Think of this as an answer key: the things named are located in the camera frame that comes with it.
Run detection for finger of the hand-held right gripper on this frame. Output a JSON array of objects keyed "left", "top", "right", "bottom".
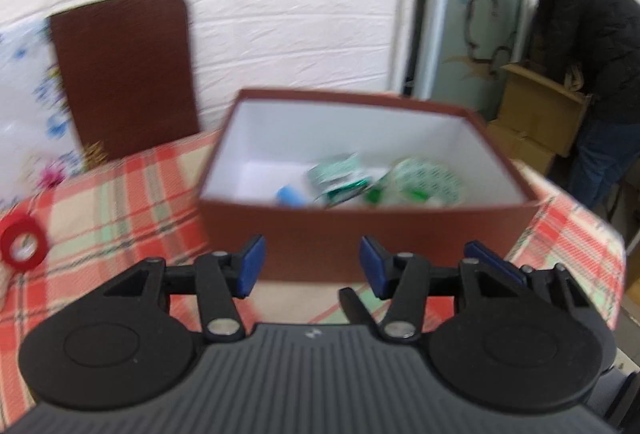
[
  {"left": 339, "top": 287, "right": 387, "bottom": 331},
  {"left": 464, "top": 241, "right": 593, "bottom": 320}
]

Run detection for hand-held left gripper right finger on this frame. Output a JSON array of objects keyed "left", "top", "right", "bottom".
[{"left": 360, "top": 235, "right": 523, "bottom": 341}]

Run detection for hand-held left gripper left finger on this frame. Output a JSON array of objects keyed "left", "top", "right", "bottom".
[{"left": 102, "top": 234, "right": 266, "bottom": 341}]

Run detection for blue tape roll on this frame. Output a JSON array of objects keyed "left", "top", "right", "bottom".
[{"left": 276, "top": 185, "right": 307, "bottom": 208}]

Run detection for green and white packet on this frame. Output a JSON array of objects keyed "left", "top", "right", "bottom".
[{"left": 306, "top": 153, "right": 373, "bottom": 209}]

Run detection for green white packets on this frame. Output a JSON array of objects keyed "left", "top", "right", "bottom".
[{"left": 387, "top": 155, "right": 468, "bottom": 207}]

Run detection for brown cardboard box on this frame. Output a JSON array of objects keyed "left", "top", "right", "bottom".
[{"left": 199, "top": 88, "right": 542, "bottom": 283}]

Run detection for small cardboard box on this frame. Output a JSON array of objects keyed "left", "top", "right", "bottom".
[{"left": 485, "top": 121, "right": 557, "bottom": 176}]

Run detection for red plaid tablecloth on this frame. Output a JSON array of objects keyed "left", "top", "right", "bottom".
[{"left": 0, "top": 129, "right": 627, "bottom": 420}]

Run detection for large cardboard box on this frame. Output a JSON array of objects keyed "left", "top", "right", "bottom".
[{"left": 497, "top": 59, "right": 592, "bottom": 158}]

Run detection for gold ribbon bow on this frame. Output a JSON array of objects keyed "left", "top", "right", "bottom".
[{"left": 82, "top": 141, "right": 108, "bottom": 171}]

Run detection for red tape roll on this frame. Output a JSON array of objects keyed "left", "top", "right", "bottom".
[{"left": 0, "top": 209, "right": 52, "bottom": 271}]

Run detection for brown box lid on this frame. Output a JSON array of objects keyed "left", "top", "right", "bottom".
[{"left": 49, "top": 0, "right": 202, "bottom": 161}]

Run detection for floral printed plastic bag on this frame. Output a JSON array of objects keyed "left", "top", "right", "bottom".
[{"left": 0, "top": 19, "right": 90, "bottom": 216}]

